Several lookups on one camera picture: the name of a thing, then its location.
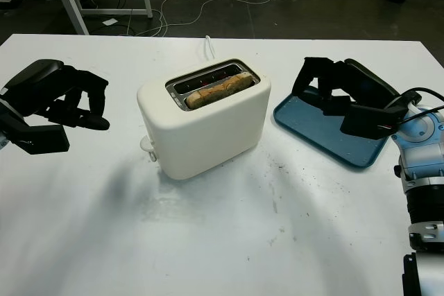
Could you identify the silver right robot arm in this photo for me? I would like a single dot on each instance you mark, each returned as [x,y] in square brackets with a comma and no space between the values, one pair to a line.
[423,157]

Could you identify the white paper sheet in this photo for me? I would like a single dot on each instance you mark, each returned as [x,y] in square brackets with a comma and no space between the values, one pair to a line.
[109,22]

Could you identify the white two-slot toaster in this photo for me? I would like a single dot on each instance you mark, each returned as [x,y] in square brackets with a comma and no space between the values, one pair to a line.
[208,136]

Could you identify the toasted bread slice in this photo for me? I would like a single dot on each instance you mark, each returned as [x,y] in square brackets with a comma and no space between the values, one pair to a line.
[218,93]

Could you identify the teal plastic tray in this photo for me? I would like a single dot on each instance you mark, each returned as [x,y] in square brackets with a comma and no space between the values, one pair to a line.
[312,126]

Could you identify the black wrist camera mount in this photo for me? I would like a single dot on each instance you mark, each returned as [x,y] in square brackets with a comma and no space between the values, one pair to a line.
[41,140]
[367,122]

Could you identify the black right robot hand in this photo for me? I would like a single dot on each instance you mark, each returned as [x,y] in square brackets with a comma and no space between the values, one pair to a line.
[364,88]

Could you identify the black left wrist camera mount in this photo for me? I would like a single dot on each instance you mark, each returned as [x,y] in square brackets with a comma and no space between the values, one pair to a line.
[41,140]

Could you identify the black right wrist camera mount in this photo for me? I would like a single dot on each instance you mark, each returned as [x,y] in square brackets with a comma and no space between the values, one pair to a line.
[367,122]

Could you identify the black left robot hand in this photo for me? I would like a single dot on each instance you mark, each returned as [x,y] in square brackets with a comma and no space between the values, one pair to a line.
[41,84]

